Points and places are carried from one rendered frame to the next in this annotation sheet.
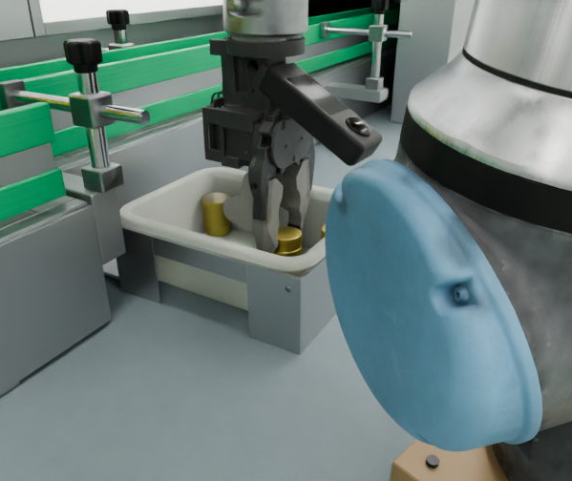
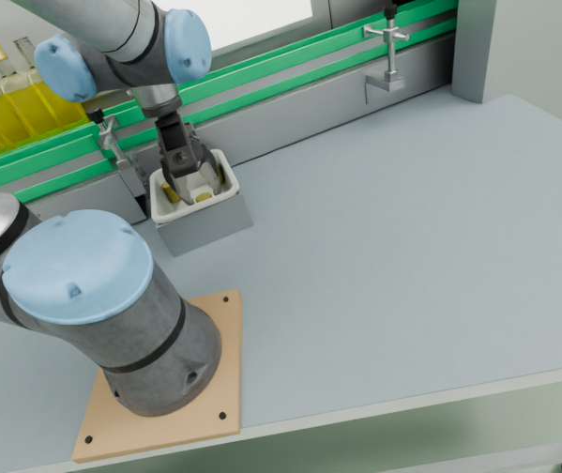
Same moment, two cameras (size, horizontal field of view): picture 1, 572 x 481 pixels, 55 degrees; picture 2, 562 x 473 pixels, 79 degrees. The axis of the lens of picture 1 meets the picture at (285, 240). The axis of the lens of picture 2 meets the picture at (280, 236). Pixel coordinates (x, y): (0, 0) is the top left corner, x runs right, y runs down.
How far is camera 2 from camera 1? 0.62 m
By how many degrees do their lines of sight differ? 45
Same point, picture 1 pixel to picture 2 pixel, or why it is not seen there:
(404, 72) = (460, 52)
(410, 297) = not seen: outside the picture
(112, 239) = (136, 187)
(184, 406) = not seen: hidden behind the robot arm
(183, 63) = (217, 86)
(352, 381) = (172, 277)
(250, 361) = (159, 253)
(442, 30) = (488, 12)
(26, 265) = (93, 196)
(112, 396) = not seen: hidden behind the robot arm
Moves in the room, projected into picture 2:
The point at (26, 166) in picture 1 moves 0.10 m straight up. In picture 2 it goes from (90, 160) to (59, 113)
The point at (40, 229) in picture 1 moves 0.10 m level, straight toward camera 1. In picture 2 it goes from (95, 184) to (63, 214)
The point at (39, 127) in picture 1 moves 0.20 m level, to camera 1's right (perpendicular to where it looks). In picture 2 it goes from (90, 144) to (137, 160)
